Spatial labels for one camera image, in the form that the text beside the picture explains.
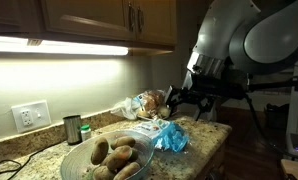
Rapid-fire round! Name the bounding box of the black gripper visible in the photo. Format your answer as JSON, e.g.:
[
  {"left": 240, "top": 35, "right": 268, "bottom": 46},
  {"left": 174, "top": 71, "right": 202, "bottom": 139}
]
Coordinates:
[{"left": 164, "top": 73, "right": 225, "bottom": 122}]

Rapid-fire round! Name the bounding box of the blue plastic potato bag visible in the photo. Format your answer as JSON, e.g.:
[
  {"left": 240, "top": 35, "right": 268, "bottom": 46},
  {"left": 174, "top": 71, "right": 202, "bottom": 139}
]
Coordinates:
[{"left": 132, "top": 119, "right": 190, "bottom": 154}]

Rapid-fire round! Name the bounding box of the greenish brown potato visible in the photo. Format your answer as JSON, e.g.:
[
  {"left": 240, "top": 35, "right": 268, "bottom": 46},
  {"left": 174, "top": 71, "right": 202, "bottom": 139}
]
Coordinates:
[{"left": 105, "top": 145, "right": 133, "bottom": 173}]

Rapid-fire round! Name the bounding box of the clear glass bowl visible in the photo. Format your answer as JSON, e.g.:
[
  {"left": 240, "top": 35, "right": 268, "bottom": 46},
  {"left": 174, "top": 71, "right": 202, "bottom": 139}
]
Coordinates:
[{"left": 59, "top": 129, "right": 155, "bottom": 180}]

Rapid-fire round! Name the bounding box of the clear bag of bread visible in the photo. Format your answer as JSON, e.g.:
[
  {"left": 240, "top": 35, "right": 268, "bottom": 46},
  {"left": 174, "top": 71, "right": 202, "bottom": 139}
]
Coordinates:
[{"left": 133, "top": 89, "right": 173, "bottom": 120}]

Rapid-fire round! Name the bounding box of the white plastic bag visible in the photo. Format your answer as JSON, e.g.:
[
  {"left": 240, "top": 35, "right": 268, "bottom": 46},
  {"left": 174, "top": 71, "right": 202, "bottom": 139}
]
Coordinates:
[{"left": 110, "top": 96, "right": 140, "bottom": 121}]

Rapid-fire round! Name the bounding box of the wooden base cabinet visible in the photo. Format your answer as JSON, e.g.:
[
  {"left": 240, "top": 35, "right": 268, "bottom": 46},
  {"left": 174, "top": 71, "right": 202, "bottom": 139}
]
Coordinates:
[{"left": 202, "top": 141, "right": 229, "bottom": 180}]

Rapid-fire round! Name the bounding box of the black bin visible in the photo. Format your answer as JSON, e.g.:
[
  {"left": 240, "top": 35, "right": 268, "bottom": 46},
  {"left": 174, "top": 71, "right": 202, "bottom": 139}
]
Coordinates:
[{"left": 264, "top": 103, "right": 288, "bottom": 130}]

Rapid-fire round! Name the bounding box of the white bottle green cap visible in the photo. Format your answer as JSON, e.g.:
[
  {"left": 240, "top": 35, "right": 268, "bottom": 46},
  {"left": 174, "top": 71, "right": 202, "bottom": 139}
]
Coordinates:
[{"left": 80, "top": 124, "right": 92, "bottom": 142}]

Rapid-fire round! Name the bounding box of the white console blue light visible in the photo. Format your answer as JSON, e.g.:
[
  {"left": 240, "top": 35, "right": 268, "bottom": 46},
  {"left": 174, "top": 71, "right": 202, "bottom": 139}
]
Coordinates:
[{"left": 286, "top": 133, "right": 298, "bottom": 161}]

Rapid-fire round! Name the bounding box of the stainless steel cup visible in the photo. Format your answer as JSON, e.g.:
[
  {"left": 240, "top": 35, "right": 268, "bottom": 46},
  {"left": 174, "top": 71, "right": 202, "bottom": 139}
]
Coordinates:
[{"left": 62, "top": 114, "right": 83, "bottom": 145}]

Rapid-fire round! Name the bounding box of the cardboard box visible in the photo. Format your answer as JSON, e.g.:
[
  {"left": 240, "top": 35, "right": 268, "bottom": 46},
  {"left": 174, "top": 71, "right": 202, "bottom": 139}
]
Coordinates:
[{"left": 280, "top": 158, "right": 298, "bottom": 180}]

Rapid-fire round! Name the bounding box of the under cabinet light strip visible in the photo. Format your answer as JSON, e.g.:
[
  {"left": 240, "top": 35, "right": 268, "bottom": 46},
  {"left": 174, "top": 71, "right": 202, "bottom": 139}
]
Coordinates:
[{"left": 0, "top": 34, "right": 129, "bottom": 57}]

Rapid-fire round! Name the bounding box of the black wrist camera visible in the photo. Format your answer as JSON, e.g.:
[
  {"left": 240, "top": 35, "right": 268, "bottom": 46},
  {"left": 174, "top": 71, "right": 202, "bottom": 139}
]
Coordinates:
[{"left": 222, "top": 68, "right": 251, "bottom": 101}]

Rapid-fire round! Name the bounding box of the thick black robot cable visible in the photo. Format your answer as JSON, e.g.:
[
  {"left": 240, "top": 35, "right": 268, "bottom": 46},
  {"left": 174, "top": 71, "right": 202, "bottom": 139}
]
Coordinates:
[{"left": 243, "top": 94, "right": 287, "bottom": 154}]

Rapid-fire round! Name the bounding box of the metal cabinet handle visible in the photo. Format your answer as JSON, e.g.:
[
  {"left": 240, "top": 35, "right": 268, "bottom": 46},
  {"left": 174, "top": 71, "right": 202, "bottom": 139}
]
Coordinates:
[
  {"left": 127, "top": 2, "right": 136, "bottom": 33},
  {"left": 136, "top": 5, "right": 145, "bottom": 34}
]

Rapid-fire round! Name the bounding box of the wooden wall cabinet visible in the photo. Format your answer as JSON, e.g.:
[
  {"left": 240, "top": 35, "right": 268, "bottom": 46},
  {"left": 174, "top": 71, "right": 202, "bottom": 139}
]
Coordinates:
[{"left": 0, "top": 0, "right": 178, "bottom": 56}]

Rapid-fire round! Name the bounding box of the white wall outlet plate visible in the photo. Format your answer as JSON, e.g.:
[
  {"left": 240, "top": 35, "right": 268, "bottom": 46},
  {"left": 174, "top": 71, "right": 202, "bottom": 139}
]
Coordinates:
[{"left": 11, "top": 99, "right": 52, "bottom": 134}]

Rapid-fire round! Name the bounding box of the black power cord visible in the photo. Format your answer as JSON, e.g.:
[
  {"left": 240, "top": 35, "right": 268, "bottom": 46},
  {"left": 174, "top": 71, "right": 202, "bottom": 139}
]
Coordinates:
[{"left": 0, "top": 144, "right": 53, "bottom": 177}]

